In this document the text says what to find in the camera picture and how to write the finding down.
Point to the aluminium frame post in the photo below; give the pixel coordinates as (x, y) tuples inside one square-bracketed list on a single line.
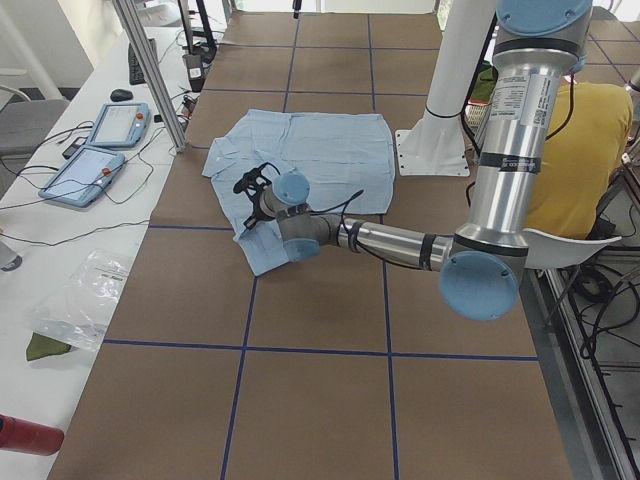
[(131, 24)]

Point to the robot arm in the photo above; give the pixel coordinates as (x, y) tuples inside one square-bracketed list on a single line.
[(534, 44)]

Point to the green folded cloth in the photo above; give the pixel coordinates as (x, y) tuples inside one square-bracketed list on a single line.
[(40, 347)]

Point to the upper teach pendant tablet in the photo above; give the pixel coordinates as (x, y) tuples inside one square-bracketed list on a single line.
[(119, 125)]

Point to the clear plastic bag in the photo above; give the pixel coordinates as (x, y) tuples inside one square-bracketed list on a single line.
[(78, 313)]

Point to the black power adapter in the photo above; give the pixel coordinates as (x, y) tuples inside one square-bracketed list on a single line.
[(73, 147)]

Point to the light blue button shirt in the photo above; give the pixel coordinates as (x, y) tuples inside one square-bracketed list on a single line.
[(344, 158)]

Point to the black computer mouse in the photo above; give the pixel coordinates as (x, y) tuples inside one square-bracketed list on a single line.
[(121, 95)]

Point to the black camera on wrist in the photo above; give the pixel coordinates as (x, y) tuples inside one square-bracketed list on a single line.
[(254, 181)]

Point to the person in yellow shirt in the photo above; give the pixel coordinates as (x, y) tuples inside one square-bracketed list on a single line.
[(591, 122)]

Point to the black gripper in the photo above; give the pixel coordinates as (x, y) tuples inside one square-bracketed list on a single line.
[(254, 210)]

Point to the black monitor stand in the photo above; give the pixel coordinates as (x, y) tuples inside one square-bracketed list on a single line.
[(199, 42)]

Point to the white chair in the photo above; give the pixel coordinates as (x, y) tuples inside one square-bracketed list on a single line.
[(546, 251)]

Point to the black keyboard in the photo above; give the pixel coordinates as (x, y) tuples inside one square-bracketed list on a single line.
[(136, 74)]

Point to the red bottle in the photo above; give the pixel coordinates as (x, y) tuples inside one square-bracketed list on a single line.
[(23, 436)]

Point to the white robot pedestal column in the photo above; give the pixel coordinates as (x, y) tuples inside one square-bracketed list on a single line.
[(435, 146)]

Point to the lower teach pendant tablet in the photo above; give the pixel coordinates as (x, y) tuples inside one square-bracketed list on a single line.
[(84, 177)]

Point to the teach pendant tablet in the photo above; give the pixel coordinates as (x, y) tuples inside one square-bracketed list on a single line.
[(119, 125), (84, 177)]

